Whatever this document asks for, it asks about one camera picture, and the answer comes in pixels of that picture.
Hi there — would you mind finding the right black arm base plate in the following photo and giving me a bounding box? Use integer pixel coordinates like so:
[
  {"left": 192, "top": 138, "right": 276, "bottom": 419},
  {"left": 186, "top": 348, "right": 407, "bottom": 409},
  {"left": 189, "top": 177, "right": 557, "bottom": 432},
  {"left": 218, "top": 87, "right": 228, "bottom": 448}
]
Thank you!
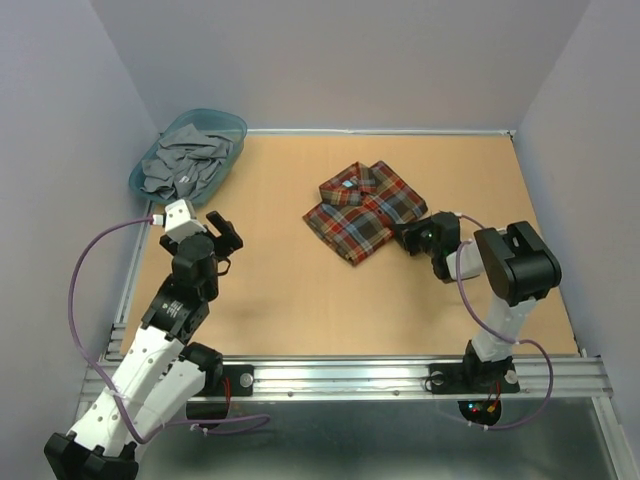
[{"left": 428, "top": 362, "right": 520, "bottom": 395}]

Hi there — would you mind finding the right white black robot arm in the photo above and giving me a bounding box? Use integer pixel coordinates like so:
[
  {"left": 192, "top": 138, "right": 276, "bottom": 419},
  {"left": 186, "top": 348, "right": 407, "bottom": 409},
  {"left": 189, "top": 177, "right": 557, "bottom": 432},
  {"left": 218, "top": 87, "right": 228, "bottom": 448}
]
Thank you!
[{"left": 391, "top": 212, "right": 562, "bottom": 395}]

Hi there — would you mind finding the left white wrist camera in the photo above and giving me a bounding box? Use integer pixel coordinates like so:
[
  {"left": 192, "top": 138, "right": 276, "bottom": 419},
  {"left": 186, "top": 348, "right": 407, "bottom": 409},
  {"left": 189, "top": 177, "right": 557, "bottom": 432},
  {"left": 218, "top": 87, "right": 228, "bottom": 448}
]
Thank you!
[{"left": 151, "top": 199, "right": 206, "bottom": 243}]

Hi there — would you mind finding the aluminium front rail frame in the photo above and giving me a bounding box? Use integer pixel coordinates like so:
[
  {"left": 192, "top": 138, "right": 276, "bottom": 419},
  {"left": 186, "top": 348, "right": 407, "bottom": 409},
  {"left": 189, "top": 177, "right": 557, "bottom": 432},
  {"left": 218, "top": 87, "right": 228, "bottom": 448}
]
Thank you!
[{"left": 57, "top": 199, "right": 626, "bottom": 480}]

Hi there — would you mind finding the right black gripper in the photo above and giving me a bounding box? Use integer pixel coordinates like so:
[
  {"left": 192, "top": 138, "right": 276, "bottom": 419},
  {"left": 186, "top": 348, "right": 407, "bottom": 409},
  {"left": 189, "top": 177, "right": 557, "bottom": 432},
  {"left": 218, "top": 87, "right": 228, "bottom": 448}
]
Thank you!
[{"left": 389, "top": 214, "right": 440, "bottom": 257}]

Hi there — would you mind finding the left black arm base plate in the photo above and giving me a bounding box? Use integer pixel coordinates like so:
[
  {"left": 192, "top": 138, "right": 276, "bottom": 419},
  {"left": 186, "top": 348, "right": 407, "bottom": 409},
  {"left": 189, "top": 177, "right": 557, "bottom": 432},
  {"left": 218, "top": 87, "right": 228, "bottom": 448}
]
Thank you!
[{"left": 195, "top": 363, "right": 255, "bottom": 398}]

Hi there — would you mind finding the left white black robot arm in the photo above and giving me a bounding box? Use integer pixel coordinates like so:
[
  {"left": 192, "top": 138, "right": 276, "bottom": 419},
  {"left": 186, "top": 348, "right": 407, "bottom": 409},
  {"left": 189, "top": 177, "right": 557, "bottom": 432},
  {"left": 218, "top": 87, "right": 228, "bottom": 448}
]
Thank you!
[{"left": 44, "top": 201, "right": 243, "bottom": 479}]

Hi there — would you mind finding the plaid long sleeve shirt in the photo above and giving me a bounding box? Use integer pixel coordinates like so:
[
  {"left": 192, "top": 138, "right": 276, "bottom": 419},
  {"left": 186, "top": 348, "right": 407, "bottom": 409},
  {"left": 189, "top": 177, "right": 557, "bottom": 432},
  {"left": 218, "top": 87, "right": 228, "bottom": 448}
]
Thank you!
[{"left": 303, "top": 161, "right": 428, "bottom": 266}]

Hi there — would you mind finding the grey long sleeve shirt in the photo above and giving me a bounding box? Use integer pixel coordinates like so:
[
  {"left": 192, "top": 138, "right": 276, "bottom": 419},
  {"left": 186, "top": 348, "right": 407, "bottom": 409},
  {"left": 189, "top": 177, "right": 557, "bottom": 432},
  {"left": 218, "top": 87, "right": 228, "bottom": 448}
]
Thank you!
[{"left": 140, "top": 124, "right": 235, "bottom": 202}]

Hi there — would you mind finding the teal plastic basket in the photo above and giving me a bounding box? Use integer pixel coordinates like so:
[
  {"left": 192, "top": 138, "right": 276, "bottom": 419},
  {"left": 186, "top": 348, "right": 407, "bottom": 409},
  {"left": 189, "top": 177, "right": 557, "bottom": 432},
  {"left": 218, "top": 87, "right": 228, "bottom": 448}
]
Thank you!
[{"left": 129, "top": 109, "right": 247, "bottom": 207}]

